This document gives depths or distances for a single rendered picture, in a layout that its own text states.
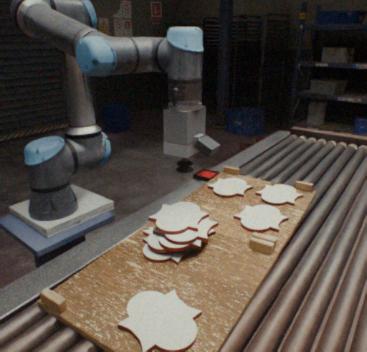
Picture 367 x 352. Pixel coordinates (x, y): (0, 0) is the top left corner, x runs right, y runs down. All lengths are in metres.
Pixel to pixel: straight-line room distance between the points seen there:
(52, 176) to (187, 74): 0.54
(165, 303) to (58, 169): 0.56
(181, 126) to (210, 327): 0.40
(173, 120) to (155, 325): 0.41
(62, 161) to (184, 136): 0.46
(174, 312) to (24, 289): 0.34
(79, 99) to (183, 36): 0.48
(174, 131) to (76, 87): 0.44
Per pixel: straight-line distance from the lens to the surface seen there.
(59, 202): 1.09
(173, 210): 0.87
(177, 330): 0.64
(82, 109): 1.10
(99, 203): 1.16
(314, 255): 0.91
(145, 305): 0.68
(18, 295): 0.82
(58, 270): 0.86
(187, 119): 0.72
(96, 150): 1.12
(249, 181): 1.23
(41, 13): 0.92
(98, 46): 0.70
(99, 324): 0.68
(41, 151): 1.05
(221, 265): 0.79
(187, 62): 0.72
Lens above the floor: 1.41
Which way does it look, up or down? 21 degrees down
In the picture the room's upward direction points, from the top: straight up
